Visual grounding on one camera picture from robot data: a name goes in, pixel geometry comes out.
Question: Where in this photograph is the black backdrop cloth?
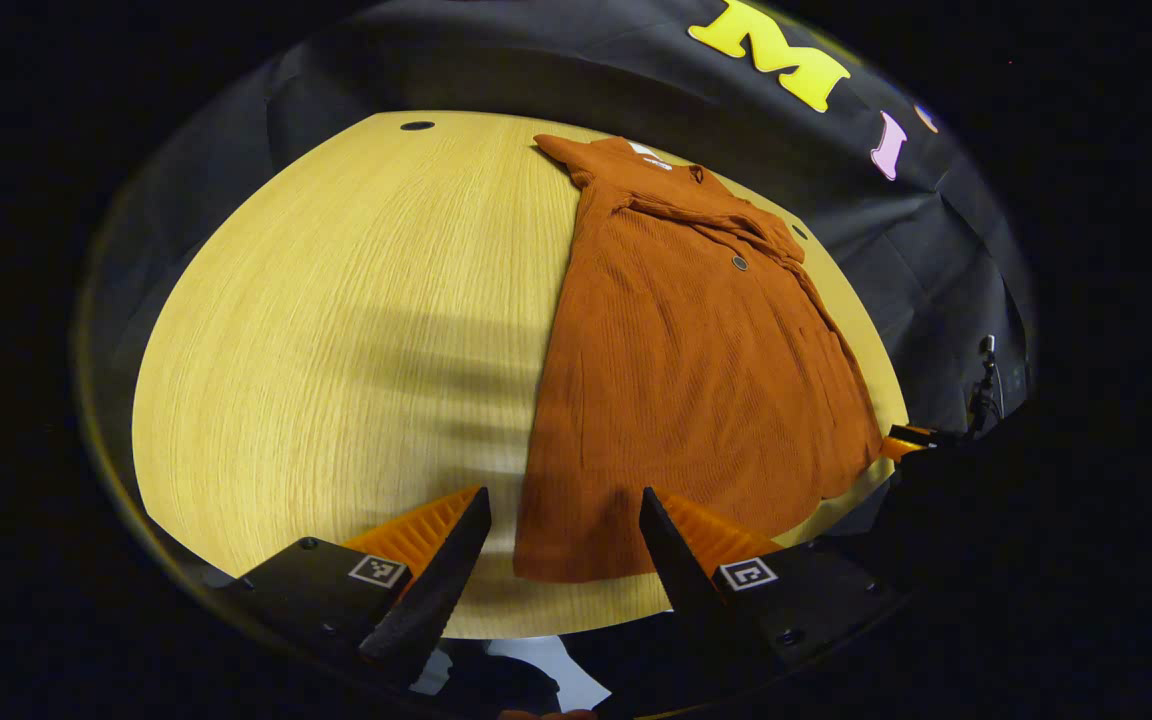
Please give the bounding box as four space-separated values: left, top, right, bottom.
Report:
76 0 1037 471

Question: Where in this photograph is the orange knit garment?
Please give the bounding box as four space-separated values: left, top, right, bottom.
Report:
513 135 885 584

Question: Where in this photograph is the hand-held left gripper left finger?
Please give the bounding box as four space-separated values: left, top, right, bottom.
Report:
219 486 493 691

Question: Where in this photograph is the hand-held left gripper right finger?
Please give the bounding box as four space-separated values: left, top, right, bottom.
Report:
638 486 905 691

